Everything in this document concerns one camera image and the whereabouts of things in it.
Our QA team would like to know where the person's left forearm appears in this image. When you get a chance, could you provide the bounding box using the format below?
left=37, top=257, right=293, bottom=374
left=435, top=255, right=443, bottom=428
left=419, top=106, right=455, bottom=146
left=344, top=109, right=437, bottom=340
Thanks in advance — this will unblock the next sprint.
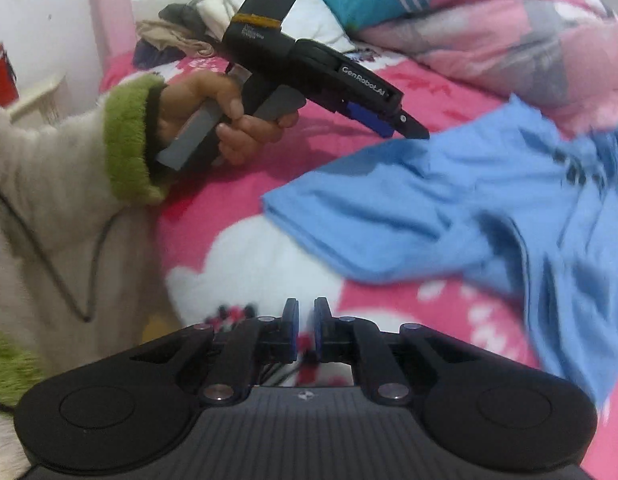
left=0, top=74, right=170, bottom=376

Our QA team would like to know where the white cloth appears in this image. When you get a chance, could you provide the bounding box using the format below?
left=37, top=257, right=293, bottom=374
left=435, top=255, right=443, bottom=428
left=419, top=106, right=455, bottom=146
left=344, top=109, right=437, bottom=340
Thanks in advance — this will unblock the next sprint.
left=196, top=0, right=240, bottom=36

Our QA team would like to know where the blue t-shirt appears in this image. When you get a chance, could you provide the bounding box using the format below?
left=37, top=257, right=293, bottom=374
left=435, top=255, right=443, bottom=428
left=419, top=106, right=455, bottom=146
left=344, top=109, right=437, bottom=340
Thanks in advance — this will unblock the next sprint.
left=261, top=95, right=618, bottom=411

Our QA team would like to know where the grey cloth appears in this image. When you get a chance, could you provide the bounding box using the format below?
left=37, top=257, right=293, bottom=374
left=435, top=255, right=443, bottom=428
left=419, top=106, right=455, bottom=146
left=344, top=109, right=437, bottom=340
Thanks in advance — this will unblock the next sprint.
left=159, top=2, right=210, bottom=36

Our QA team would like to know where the white pillow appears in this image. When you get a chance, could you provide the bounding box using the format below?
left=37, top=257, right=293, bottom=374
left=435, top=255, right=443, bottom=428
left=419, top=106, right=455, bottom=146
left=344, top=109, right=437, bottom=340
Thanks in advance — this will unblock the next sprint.
left=224, top=0, right=357, bottom=56

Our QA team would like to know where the white bedside shelf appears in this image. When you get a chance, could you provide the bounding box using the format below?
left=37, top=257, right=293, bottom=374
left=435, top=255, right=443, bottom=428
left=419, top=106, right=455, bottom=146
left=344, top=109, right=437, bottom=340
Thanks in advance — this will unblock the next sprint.
left=9, top=74, right=67, bottom=126

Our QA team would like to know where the dark purple cloth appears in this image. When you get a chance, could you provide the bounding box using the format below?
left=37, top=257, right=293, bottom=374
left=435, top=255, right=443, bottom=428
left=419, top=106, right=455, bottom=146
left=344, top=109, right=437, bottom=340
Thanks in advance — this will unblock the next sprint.
left=134, top=40, right=190, bottom=68

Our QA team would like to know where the pink grey quilt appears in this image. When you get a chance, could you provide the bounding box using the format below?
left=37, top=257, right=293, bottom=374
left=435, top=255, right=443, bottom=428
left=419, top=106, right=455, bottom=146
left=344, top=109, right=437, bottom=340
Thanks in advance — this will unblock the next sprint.
left=351, top=0, right=618, bottom=136

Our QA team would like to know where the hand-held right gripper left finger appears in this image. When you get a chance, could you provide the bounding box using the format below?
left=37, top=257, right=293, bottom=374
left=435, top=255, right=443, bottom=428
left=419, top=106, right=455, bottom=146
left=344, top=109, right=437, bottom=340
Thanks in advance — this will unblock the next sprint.
left=130, top=298, right=300, bottom=407

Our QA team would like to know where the pink floral bed sheet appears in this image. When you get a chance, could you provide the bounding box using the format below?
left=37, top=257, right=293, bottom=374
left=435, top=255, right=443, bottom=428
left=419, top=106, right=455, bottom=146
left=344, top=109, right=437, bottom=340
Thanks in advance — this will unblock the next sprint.
left=96, top=45, right=618, bottom=480

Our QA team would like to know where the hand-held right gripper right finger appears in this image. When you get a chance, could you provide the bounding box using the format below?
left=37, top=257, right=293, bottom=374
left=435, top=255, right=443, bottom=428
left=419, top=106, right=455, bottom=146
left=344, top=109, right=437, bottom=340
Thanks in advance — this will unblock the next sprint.
left=314, top=297, right=484, bottom=407

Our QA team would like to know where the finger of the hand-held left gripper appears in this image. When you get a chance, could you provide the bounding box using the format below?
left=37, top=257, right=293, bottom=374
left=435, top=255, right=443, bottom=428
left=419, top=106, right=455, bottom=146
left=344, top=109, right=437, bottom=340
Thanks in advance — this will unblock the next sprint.
left=391, top=110, right=430, bottom=140
left=346, top=101, right=394, bottom=138

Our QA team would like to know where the black cable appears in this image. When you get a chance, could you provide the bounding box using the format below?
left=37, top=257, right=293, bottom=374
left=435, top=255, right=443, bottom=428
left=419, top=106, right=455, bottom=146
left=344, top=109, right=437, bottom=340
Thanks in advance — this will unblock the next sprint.
left=0, top=177, right=122, bottom=323

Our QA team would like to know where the person's left hand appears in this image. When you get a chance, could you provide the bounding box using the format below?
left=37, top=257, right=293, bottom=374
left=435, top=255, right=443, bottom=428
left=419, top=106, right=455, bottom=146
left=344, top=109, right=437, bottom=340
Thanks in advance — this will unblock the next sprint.
left=156, top=70, right=300, bottom=167

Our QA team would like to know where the beige cloth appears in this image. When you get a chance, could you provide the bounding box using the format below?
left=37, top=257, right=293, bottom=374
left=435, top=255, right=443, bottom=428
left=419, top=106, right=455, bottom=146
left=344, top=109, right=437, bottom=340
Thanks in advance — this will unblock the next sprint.
left=136, top=20, right=217, bottom=58

